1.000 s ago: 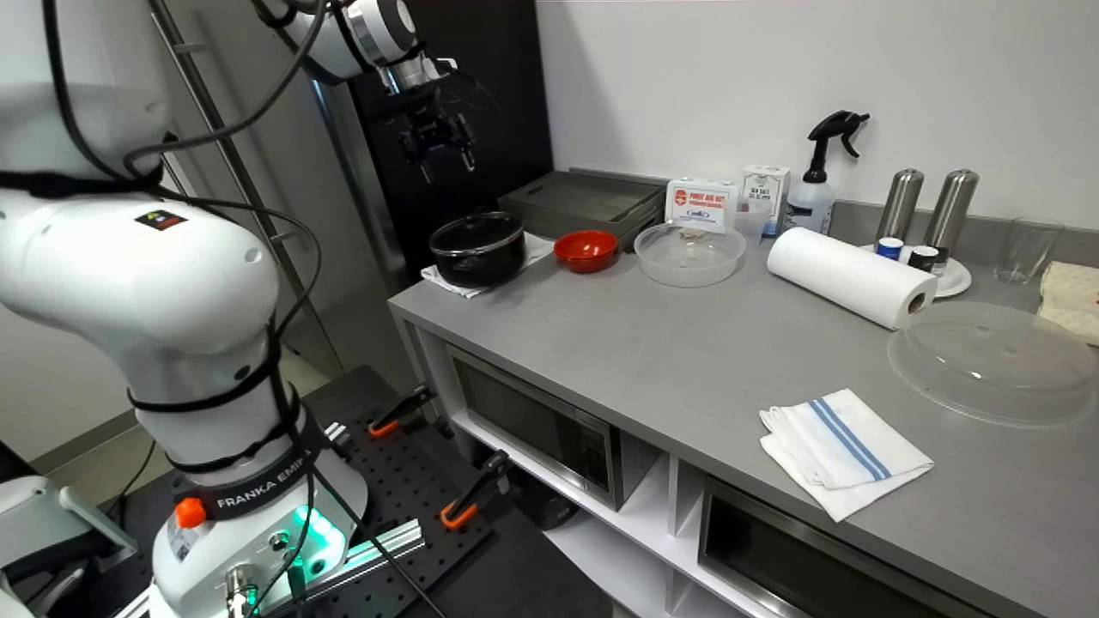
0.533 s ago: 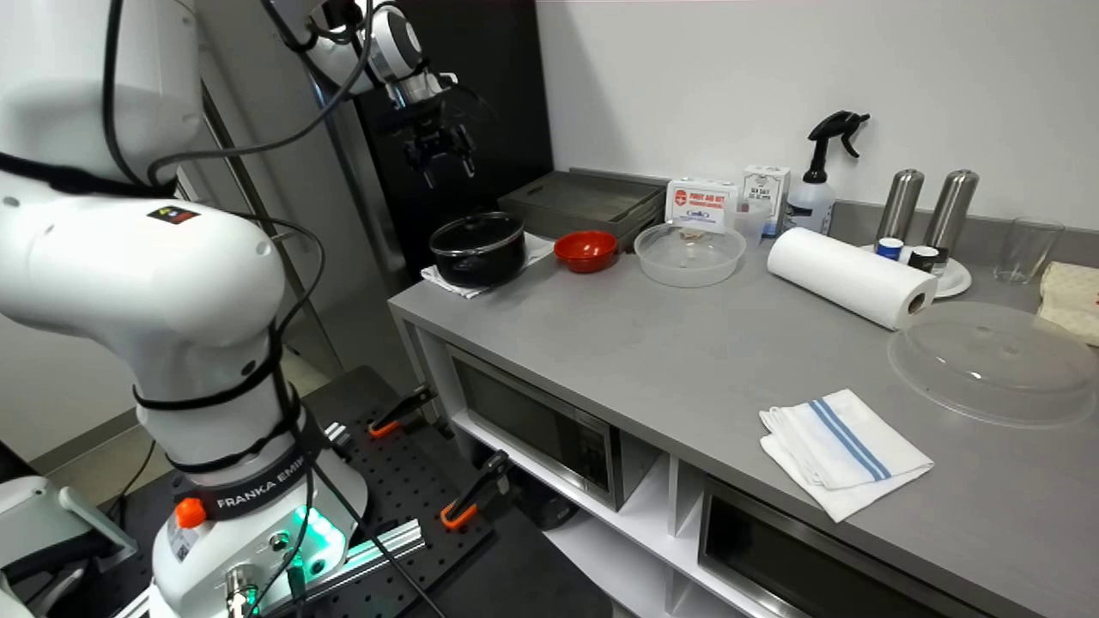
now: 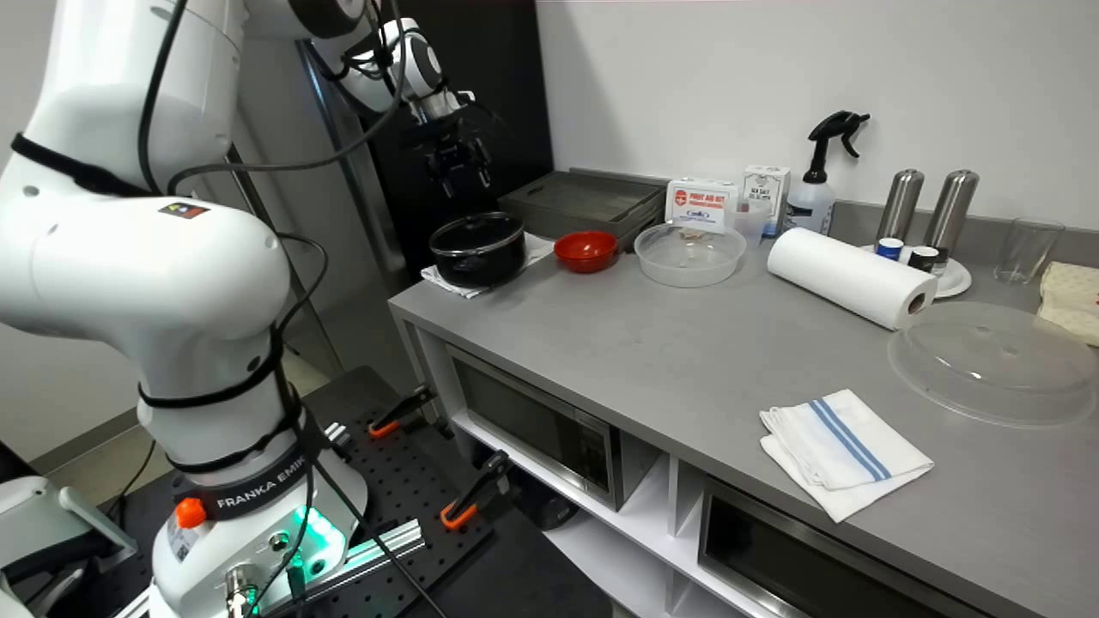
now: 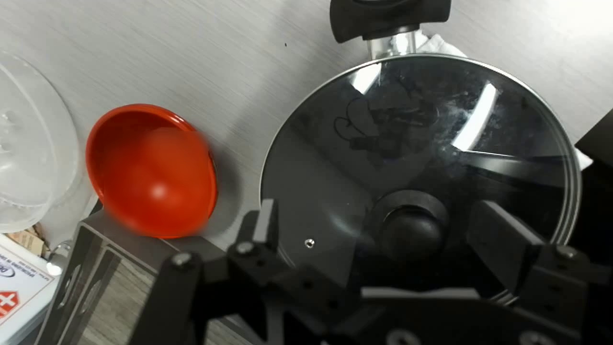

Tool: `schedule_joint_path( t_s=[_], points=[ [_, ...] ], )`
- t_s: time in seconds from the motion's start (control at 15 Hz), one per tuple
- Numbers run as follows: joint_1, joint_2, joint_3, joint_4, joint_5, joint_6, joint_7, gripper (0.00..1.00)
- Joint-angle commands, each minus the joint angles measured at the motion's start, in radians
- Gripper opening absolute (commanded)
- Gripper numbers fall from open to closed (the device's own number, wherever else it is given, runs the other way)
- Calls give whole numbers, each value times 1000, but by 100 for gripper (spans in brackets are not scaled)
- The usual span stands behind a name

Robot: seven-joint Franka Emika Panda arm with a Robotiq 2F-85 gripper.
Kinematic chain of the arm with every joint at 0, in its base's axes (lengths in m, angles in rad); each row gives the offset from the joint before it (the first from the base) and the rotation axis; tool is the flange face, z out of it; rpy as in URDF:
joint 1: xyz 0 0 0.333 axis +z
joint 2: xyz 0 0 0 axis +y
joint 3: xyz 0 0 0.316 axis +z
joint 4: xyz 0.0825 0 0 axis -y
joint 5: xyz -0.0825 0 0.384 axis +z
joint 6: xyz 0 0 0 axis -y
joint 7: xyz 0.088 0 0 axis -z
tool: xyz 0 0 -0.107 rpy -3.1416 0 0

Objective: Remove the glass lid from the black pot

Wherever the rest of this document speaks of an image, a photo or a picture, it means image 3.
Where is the beige wooden board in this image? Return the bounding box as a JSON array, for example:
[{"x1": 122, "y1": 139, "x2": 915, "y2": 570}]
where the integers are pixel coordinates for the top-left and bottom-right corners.
[{"x1": 1034, "y1": 258, "x2": 1099, "y2": 348}]

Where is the orange and black clamp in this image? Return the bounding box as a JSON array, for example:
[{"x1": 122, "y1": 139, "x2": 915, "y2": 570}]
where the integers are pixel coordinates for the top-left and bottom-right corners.
[
  {"x1": 434, "y1": 450, "x2": 510, "y2": 536},
  {"x1": 362, "y1": 390, "x2": 444, "y2": 443}
]

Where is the small white carton box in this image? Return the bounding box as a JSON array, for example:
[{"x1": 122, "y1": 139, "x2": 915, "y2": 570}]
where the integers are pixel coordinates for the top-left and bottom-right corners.
[{"x1": 733, "y1": 166, "x2": 794, "y2": 245}]

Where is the red bowl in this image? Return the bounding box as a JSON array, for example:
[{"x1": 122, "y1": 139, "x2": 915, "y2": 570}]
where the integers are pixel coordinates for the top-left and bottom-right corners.
[{"x1": 552, "y1": 226, "x2": 620, "y2": 274}]

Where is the white plate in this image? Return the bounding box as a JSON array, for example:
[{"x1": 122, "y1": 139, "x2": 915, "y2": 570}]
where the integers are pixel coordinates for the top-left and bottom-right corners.
[{"x1": 872, "y1": 245, "x2": 974, "y2": 304}]

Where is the spray bottle with black trigger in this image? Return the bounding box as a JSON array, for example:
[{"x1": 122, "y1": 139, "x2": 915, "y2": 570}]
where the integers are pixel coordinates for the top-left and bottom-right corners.
[{"x1": 784, "y1": 109, "x2": 872, "y2": 237}]

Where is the grey metal stand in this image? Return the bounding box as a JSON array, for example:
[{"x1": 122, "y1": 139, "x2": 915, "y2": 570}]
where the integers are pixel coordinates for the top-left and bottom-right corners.
[{"x1": 0, "y1": 474, "x2": 139, "y2": 618}]

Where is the black breadboard table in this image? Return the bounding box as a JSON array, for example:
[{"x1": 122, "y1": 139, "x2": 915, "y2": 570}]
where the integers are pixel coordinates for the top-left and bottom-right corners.
[{"x1": 114, "y1": 363, "x2": 620, "y2": 618}]

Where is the aluminium rail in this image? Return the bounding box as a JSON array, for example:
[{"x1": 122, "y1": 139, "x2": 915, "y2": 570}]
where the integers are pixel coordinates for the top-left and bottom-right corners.
[{"x1": 289, "y1": 514, "x2": 429, "y2": 599}]

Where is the white towel with blue stripes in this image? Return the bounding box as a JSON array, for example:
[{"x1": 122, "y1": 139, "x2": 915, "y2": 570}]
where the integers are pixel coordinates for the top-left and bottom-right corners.
[{"x1": 756, "y1": 386, "x2": 937, "y2": 527}]

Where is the dark grey metal tray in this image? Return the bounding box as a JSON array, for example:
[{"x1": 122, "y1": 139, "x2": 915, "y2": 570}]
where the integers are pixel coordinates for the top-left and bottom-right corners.
[{"x1": 494, "y1": 170, "x2": 669, "y2": 251}]

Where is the clear round plastic container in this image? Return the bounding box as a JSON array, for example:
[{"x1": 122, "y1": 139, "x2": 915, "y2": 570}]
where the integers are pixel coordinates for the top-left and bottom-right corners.
[{"x1": 631, "y1": 220, "x2": 748, "y2": 289}]

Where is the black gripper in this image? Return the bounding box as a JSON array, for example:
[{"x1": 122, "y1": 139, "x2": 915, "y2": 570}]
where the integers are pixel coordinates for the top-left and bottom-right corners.
[{"x1": 421, "y1": 102, "x2": 497, "y2": 220}]

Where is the orange round knob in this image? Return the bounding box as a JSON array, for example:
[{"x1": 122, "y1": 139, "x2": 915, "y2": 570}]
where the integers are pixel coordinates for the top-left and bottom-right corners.
[{"x1": 168, "y1": 494, "x2": 212, "y2": 532}]

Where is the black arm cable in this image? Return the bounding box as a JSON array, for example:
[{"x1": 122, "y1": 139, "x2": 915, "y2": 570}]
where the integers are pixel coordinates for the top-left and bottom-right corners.
[{"x1": 135, "y1": 0, "x2": 406, "y2": 200}]

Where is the grey kitchen counter cabinet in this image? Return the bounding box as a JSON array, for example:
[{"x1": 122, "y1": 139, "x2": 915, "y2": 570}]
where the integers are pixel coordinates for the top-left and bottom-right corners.
[{"x1": 388, "y1": 170, "x2": 1099, "y2": 618}]

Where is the black cooking pot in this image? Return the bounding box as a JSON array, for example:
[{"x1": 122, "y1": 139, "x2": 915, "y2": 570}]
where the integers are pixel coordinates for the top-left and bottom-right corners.
[{"x1": 425, "y1": 206, "x2": 528, "y2": 291}]

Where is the large clear plastic dome lid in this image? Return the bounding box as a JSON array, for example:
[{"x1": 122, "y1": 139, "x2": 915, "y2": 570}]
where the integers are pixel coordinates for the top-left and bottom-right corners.
[{"x1": 887, "y1": 300, "x2": 1099, "y2": 433}]

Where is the clear glass container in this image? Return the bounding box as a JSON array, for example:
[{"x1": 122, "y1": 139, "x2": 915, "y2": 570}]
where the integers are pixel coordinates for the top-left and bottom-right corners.
[{"x1": 990, "y1": 220, "x2": 1061, "y2": 287}]

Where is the steel shaker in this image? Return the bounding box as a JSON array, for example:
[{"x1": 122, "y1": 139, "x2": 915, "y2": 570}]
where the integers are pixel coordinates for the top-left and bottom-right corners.
[
  {"x1": 924, "y1": 170, "x2": 983, "y2": 258},
  {"x1": 872, "y1": 166, "x2": 927, "y2": 247}
]

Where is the white paper towel roll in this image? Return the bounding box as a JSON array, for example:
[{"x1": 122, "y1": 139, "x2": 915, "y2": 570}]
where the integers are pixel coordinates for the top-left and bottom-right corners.
[{"x1": 763, "y1": 223, "x2": 940, "y2": 334}]

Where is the white first aid kit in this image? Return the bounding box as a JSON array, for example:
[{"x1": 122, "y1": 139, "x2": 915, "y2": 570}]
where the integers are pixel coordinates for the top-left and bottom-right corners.
[{"x1": 662, "y1": 176, "x2": 740, "y2": 237}]

